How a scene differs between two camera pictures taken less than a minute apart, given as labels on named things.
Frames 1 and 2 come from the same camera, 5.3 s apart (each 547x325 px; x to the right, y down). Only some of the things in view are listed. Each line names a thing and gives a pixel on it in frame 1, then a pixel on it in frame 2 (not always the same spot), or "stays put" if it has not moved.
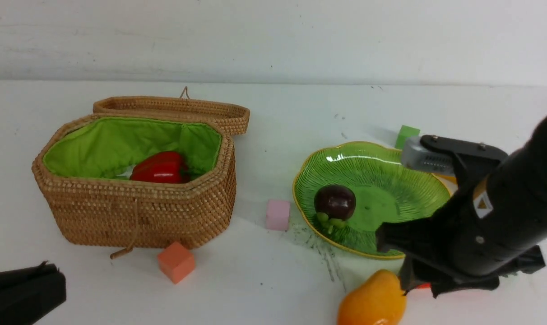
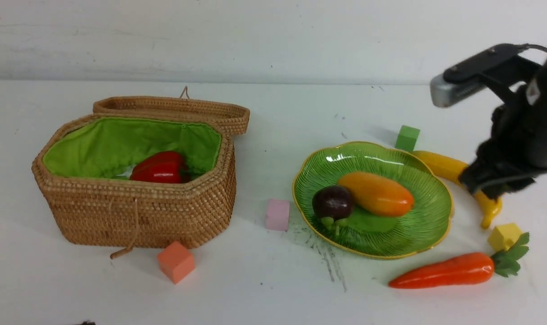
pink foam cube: (277, 215) stays put
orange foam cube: (176, 262) stays put
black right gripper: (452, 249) -> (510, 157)
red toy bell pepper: (167, 167) stays put
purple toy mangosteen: (334, 204) stays put
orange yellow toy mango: (379, 299) -> (377, 195)
